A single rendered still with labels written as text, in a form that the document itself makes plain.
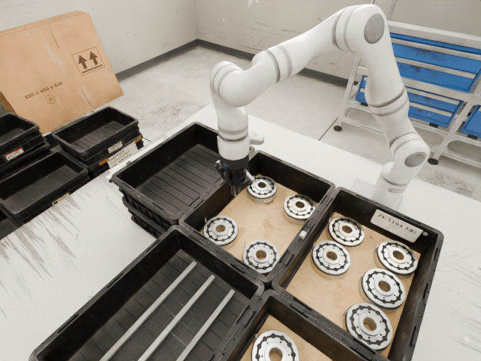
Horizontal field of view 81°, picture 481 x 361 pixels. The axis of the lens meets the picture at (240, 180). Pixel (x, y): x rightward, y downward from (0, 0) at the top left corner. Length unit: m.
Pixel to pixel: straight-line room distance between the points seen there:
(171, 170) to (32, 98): 2.24
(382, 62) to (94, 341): 0.92
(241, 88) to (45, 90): 2.78
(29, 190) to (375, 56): 1.82
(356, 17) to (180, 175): 0.73
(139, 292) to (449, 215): 1.12
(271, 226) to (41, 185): 1.46
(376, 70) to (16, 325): 1.16
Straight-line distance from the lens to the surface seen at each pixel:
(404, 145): 0.96
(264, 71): 0.59
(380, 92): 0.79
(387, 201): 1.09
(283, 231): 0.89
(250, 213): 0.92
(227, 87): 0.56
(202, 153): 1.15
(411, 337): 0.75
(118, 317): 0.82
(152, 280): 0.84
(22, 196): 1.99
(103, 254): 1.09
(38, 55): 3.21
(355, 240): 0.89
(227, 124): 0.62
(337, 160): 1.38
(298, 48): 0.64
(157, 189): 1.04
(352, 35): 0.70
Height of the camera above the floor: 1.55
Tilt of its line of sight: 45 degrees down
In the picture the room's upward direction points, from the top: straight up
